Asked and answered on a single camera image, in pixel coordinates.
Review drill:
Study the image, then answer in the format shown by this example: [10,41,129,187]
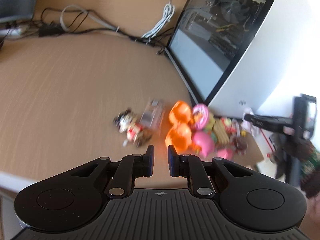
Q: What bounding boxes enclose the yellow green toy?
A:
[206,112,217,130]

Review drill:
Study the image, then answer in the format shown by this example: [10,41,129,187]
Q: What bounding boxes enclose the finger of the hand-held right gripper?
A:
[244,114,295,133]

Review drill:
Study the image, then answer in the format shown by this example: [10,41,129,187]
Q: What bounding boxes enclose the pink frosted donut toy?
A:
[192,104,210,128]

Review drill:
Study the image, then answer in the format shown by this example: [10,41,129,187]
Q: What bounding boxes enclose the small cartoon figurine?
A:
[113,107,153,147]

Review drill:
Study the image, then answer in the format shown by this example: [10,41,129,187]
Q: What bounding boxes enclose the white power adapter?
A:
[0,26,27,39]

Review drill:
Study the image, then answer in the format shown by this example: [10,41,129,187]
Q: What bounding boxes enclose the white computer case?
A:
[164,0,319,119]

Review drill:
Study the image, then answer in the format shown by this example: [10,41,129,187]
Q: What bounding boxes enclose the brown chocolate toy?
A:
[230,134,248,153]

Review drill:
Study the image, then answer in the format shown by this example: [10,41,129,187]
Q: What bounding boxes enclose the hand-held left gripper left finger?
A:
[67,144,155,200]

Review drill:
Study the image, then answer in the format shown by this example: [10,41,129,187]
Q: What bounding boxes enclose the white red small wrapper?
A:
[241,107,262,137]

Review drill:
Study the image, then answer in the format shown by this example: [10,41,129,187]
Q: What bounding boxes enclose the red yellow small toy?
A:
[221,117,234,133]

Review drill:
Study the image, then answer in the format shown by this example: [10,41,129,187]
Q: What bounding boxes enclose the orange flame toy piece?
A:
[169,100,193,125]
[165,123,193,153]

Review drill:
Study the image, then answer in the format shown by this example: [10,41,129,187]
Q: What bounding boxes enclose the grey looped cable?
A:
[60,4,120,32]

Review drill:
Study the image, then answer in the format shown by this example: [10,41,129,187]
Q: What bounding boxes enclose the small pink toy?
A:
[217,148,234,160]

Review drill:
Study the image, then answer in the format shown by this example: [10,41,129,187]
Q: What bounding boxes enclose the black power adapter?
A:
[38,24,63,37]

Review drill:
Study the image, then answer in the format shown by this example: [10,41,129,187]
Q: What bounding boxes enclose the white cable bundle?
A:
[141,0,175,39]

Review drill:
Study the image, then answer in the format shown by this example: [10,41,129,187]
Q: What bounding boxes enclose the black cables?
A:
[0,7,173,55]

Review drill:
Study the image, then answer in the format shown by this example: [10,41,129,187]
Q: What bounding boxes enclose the pink pig toy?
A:
[191,131,216,158]

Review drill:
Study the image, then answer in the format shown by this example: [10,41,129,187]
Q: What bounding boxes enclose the beige waffle toy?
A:
[212,119,230,145]

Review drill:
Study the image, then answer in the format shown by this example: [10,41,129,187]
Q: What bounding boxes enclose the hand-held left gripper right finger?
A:
[167,145,253,200]

